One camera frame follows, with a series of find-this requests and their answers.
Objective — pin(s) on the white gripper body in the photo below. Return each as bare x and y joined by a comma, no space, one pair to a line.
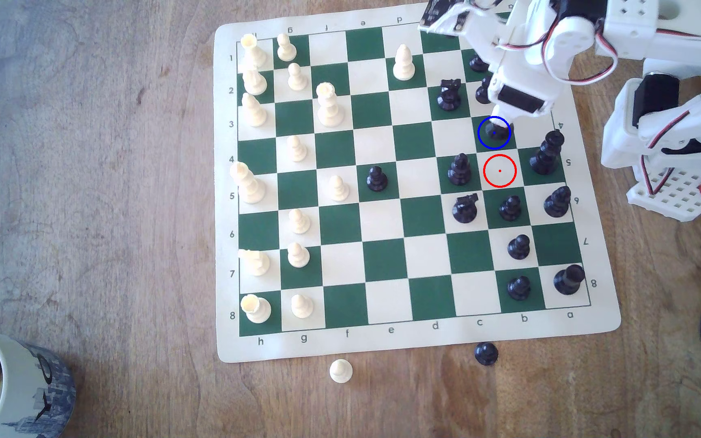
517,99

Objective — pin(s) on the black chess king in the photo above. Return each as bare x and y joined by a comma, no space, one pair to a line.
495,135

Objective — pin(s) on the white perforated base plate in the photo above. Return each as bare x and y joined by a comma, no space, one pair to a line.
676,198

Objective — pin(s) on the black chess rook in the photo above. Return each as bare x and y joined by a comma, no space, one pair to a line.
568,281

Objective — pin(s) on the white chess rook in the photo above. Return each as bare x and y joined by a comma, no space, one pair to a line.
253,53
256,309

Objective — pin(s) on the white chess bishop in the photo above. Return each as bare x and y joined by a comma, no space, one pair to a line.
403,65
254,112

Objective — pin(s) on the black chess bishop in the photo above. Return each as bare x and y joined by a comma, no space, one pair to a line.
459,172
557,204

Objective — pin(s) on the printed ceramic mug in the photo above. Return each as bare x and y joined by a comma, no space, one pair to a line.
22,389

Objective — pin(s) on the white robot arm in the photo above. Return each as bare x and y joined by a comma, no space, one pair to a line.
636,27

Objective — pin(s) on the black chess pawn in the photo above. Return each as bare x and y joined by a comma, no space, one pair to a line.
519,248
482,94
486,354
478,64
510,210
377,180
519,288

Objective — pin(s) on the black chess queen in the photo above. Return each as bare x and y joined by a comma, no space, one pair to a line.
545,158

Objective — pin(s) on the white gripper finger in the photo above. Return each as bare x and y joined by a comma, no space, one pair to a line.
506,117

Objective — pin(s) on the white chess pawn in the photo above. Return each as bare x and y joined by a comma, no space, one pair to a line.
302,307
297,257
296,150
341,371
286,50
299,223
338,190
297,79

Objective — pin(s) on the black chess knight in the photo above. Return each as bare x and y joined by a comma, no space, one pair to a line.
465,210
449,97

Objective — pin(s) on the green white chess mat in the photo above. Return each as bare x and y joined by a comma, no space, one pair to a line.
387,255

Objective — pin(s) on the white chess knight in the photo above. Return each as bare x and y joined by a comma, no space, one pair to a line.
256,263
255,82

